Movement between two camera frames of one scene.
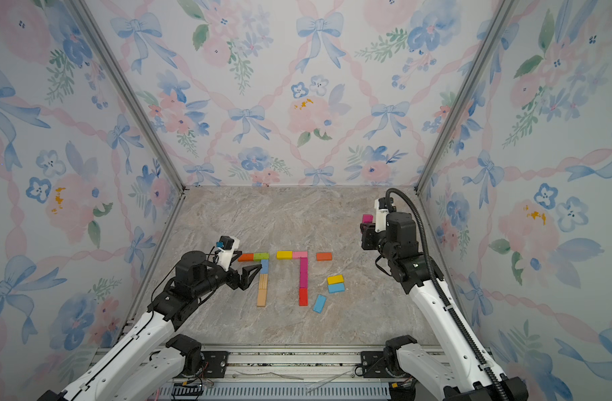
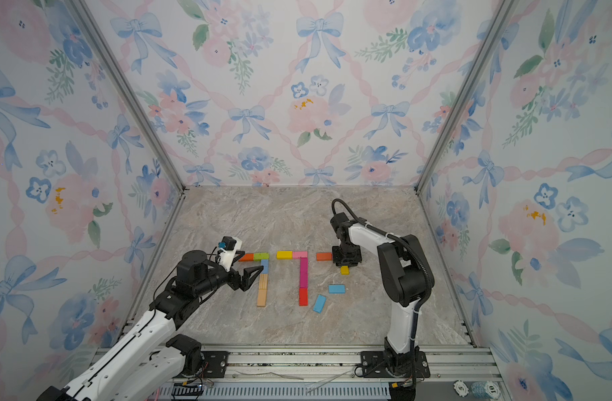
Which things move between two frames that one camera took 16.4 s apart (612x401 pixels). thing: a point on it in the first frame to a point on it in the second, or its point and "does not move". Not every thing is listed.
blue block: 338,287 does not move
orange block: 247,257 does not move
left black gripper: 245,280 does not move
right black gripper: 369,234 to 338,261
